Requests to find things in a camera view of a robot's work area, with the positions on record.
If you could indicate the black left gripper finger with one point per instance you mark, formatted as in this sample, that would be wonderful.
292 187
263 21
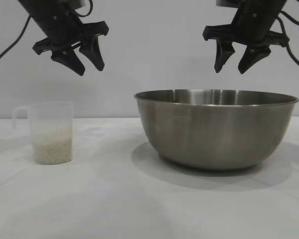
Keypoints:
94 56
71 61

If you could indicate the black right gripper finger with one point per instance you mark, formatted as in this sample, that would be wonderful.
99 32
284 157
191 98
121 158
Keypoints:
223 54
253 58

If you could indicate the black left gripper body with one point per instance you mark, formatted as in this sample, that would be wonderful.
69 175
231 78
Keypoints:
57 22

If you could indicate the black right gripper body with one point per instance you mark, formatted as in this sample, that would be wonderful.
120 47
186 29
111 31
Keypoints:
254 22

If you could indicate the clear plastic measuring cup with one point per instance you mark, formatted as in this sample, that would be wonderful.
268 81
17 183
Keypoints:
52 117

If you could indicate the stainless steel mixing bowl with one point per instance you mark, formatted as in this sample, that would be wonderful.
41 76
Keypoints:
214 134

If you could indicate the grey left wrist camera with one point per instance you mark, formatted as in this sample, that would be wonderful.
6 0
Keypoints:
78 3

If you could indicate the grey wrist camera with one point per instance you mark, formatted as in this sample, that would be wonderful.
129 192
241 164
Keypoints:
225 2
78 3

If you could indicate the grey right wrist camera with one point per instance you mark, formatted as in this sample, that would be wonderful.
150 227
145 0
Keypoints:
225 2

